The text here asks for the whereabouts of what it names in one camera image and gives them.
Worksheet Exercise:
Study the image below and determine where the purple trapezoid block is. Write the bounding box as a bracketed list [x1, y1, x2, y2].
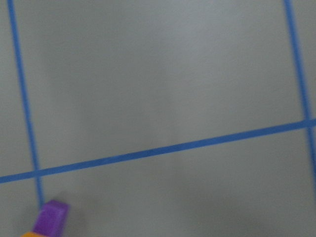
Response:
[32, 200, 70, 237]

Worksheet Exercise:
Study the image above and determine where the orange trapezoid block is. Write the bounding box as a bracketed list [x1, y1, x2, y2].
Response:
[21, 232, 44, 237]

